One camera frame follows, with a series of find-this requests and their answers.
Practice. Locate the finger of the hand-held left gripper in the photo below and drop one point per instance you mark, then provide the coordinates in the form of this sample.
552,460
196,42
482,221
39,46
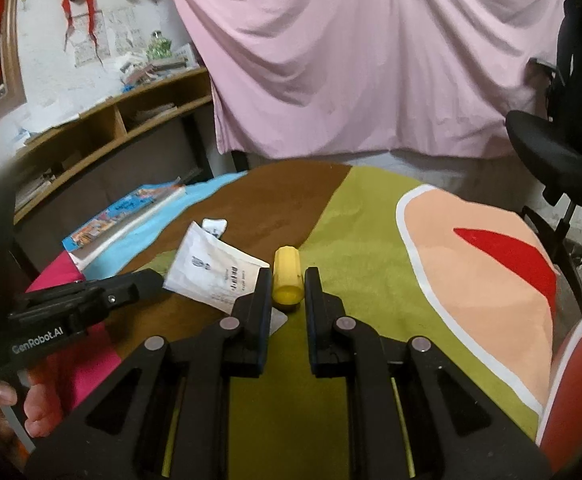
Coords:
138,285

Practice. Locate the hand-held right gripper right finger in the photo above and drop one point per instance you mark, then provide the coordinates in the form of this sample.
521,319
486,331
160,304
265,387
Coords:
321,320

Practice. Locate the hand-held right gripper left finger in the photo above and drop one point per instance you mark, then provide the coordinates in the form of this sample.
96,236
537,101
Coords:
256,320

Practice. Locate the yellow plastic cylinder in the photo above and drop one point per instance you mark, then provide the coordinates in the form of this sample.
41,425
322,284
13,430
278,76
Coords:
287,275

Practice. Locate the white paper packet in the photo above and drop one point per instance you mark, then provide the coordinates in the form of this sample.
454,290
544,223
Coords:
211,270

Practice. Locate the person's left hand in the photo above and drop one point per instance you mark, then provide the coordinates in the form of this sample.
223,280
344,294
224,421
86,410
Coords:
41,410

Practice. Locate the clear plastic scrap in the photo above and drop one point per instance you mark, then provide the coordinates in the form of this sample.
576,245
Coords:
277,321

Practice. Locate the colourful children's book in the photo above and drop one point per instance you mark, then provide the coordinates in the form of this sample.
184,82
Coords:
121,215

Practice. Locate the small white crumpled paper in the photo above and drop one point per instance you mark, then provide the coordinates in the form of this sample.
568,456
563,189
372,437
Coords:
215,226

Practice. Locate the colourful patchwork blanket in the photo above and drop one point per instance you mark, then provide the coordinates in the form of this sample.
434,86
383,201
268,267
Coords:
361,230

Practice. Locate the stack of newspapers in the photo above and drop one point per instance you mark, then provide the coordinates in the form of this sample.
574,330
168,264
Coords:
36,187

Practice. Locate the wooden shelf unit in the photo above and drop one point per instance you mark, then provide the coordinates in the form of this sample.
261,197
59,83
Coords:
96,125

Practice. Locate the loose shelf papers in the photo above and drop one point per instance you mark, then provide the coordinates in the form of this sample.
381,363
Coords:
153,112

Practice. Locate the white blue paper box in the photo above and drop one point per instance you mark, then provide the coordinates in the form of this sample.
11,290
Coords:
27,137

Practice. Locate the stack of books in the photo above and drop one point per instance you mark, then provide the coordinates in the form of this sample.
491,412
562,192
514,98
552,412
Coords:
156,67

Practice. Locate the white cardboard box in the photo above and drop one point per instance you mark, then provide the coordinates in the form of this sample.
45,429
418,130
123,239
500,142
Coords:
185,53

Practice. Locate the glass candy jar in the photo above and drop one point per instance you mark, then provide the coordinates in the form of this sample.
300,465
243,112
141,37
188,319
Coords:
158,46

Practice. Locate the pink hanging sheet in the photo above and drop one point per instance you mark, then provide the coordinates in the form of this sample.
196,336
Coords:
361,60

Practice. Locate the black office chair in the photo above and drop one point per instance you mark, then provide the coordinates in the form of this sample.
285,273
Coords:
556,150

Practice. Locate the paper wall calendar sheets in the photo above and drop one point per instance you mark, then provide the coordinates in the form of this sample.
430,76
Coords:
116,30

